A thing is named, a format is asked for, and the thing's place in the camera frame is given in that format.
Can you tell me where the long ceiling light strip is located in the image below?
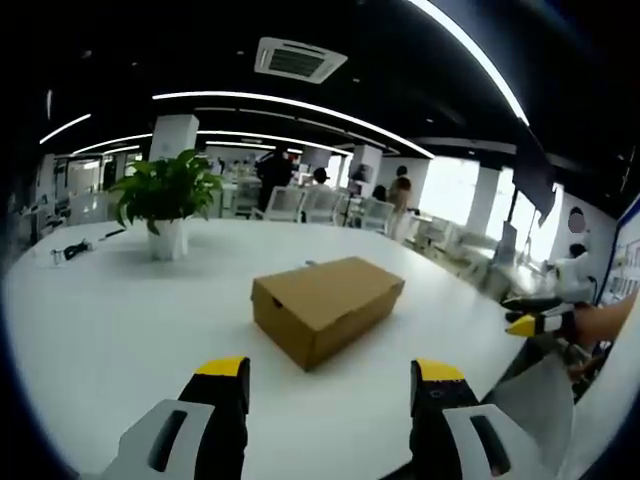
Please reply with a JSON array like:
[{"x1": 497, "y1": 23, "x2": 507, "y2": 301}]
[
  {"x1": 407, "y1": 0, "x2": 531, "y2": 127},
  {"x1": 151, "y1": 90, "x2": 436, "y2": 160}
]

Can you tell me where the black cable bundle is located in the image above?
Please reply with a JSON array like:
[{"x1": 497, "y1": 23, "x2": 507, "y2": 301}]
[{"x1": 51, "y1": 238, "x2": 93, "y2": 262}]

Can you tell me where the white mesh office chair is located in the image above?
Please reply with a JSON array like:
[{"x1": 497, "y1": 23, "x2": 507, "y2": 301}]
[
  {"x1": 360, "y1": 196, "x2": 397, "y2": 235},
  {"x1": 263, "y1": 185, "x2": 308, "y2": 223},
  {"x1": 304, "y1": 188, "x2": 347, "y2": 224}
]

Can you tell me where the short ceiling light strip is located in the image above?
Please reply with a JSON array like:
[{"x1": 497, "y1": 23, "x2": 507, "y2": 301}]
[{"x1": 38, "y1": 113, "x2": 93, "y2": 147}]

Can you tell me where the brown cardboard shoe box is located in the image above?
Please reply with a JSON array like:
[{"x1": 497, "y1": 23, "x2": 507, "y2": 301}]
[{"x1": 251, "y1": 256, "x2": 406, "y2": 372}]

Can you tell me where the white ceiling air conditioner vent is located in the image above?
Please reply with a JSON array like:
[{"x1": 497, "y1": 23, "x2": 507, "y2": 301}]
[{"x1": 253, "y1": 36, "x2": 349, "y2": 85}]

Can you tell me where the black panel on stand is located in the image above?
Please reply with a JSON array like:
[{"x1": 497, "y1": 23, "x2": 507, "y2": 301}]
[{"x1": 508, "y1": 127, "x2": 557, "y2": 236}]

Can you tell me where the green potted plant white pot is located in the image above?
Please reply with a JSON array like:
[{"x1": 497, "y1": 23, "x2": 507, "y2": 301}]
[{"x1": 107, "y1": 148, "x2": 224, "y2": 262}]

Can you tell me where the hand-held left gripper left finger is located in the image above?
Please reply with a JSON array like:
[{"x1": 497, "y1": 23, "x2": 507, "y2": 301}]
[{"x1": 102, "y1": 355, "x2": 251, "y2": 480}]

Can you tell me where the grey cloth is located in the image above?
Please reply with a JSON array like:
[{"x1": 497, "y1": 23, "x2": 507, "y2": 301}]
[{"x1": 479, "y1": 344, "x2": 576, "y2": 469}]

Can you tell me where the blue framed whiteboard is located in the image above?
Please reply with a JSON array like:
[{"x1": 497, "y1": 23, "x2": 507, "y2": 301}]
[{"x1": 597, "y1": 193, "x2": 640, "y2": 307}]

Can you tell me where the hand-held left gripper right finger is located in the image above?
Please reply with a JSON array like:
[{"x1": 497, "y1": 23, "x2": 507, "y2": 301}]
[{"x1": 409, "y1": 357, "x2": 546, "y2": 480}]

